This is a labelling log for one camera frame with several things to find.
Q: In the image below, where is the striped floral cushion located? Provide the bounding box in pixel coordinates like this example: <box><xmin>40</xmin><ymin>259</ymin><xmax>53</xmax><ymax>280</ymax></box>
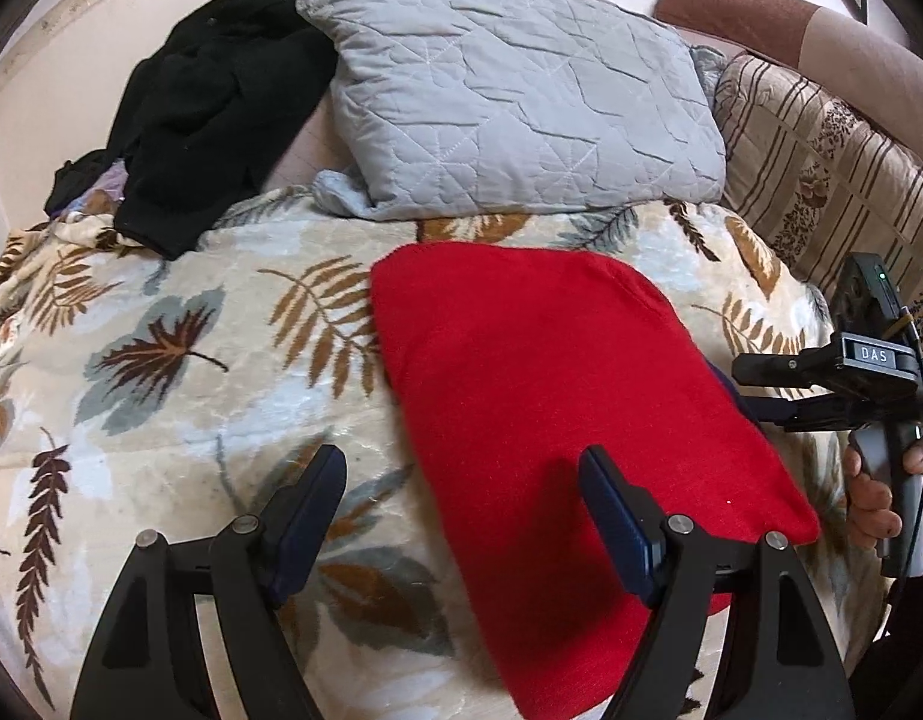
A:
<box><xmin>712</xmin><ymin>52</ymin><xmax>923</xmax><ymax>308</ymax></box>

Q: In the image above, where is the red and blue knit sweater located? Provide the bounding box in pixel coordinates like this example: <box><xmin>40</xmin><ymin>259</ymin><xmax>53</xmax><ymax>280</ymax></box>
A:
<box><xmin>369</xmin><ymin>241</ymin><xmax>820</xmax><ymax>717</ymax></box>

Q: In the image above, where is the person's right hand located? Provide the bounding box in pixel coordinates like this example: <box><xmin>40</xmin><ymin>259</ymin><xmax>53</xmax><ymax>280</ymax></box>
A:
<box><xmin>842</xmin><ymin>431</ymin><xmax>923</xmax><ymax>542</ymax></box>

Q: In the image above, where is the leaf print blanket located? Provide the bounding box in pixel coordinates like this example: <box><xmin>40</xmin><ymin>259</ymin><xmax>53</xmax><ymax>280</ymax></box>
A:
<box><xmin>0</xmin><ymin>187</ymin><xmax>893</xmax><ymax>720</ymax></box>

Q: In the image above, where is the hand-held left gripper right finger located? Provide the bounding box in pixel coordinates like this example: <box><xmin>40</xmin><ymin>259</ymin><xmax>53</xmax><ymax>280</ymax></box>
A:
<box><xmin>579</xmin><ymin>446</ymin><xmax>856</xmax><ymax>720</ymax></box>

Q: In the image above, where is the black garment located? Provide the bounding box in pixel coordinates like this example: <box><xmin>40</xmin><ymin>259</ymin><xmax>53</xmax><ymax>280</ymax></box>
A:
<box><xmin>43</xmin><ymin>0</ymin><xmax>338</xmax><ymax>260</ymax></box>

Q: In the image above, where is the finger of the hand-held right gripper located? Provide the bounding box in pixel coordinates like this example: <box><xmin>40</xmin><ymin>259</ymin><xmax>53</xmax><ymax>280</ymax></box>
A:
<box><xmin>753</xmin><ymin>394</ymin><xmax>861</xmax><ymax>434</ymax></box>
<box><xmin>732</xmin><ymin>345</ymin><xmax>844</xmax><ymax>392</ymax></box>

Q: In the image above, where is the grey quilted pillow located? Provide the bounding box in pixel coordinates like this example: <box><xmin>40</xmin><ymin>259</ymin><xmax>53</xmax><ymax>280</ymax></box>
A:
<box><xmin>294</xmin><ymin>0</ymin><xmax>728</xmax><ymax>222</ymax></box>

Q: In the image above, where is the purple cloth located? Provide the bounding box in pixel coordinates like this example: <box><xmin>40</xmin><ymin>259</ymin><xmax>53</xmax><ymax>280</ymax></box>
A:
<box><xmin>75</xmin><ymin>165</ymin><xmax>134</xmax><ymax>217</ymax></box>

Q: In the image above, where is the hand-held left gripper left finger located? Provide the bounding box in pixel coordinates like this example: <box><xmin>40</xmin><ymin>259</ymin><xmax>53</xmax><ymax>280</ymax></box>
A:
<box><xmin>70</xmin><ymin>445</ymin><xmax>347</xmax><ymax>720</ymax></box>

